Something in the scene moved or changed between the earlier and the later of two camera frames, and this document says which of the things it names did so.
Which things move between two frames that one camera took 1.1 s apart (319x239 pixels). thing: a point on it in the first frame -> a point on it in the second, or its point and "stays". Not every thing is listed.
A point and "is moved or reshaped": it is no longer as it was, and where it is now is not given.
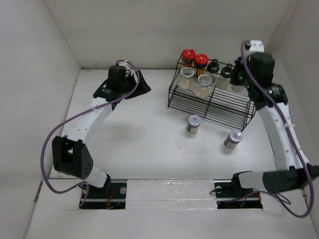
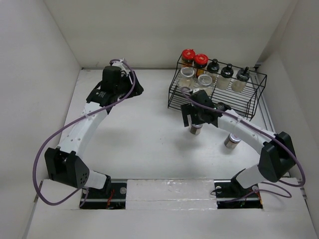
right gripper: [239, 64] -> [189, 108]
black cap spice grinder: [224, 80] stays
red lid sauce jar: [188, 56] stays
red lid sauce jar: [201, 61] stays
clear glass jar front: [204, 88] stays
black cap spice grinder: [237, 88] is moved or reshaped
